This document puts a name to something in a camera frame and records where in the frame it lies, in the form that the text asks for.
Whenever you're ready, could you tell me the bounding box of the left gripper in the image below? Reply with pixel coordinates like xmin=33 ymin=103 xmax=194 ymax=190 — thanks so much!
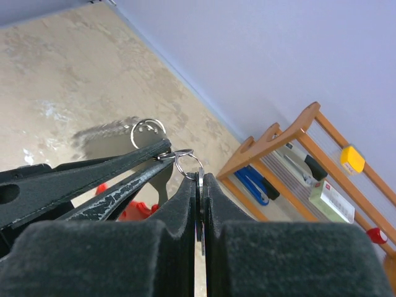
xmin=1 ymin=139 xmax=171 ymax=257

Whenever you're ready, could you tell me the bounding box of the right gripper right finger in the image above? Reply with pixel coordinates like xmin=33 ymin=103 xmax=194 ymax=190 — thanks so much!
xmin=204 ymin=173 xmax=393 ymax=296

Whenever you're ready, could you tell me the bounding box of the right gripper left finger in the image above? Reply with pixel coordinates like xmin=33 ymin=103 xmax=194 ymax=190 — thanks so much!
xmin=1 ymin=174 xmax=196 ymax=296

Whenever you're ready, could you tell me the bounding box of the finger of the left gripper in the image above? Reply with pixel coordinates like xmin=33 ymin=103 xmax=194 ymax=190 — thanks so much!
xmin=58 ymin=160 xmax=174 ymax=221

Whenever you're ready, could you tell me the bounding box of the red grey key holder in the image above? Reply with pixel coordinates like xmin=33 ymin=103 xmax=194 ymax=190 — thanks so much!
xmin=71 ymin=116 xmax=205 ymax=222

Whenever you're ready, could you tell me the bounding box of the silver key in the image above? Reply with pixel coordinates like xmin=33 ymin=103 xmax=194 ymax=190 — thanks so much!
xmin=196 ymin=167 xmax=205 ymax=256

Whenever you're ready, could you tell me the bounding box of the blue stapler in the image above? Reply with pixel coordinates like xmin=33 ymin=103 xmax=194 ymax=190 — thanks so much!
xmin=234 ymin=165 xmax=280 ymax=206

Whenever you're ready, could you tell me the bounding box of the white cardboard box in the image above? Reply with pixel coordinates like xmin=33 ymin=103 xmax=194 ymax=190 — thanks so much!
xmin=308 ymin=180 xmax=355 ymax=224

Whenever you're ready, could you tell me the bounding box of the wooden shelf rack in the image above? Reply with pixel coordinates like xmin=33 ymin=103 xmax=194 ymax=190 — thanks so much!
xmin=217 ymin=102 xmax=395 ymax=286

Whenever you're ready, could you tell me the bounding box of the grey stapler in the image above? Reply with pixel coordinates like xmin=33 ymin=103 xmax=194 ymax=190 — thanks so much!
xmin=274 ymin=142 xmax=328 ymax=187

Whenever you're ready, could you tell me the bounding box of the yellow block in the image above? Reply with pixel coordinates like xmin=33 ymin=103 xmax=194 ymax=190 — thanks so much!
xmin=340 ymin=145 xmax=366 ymax=175

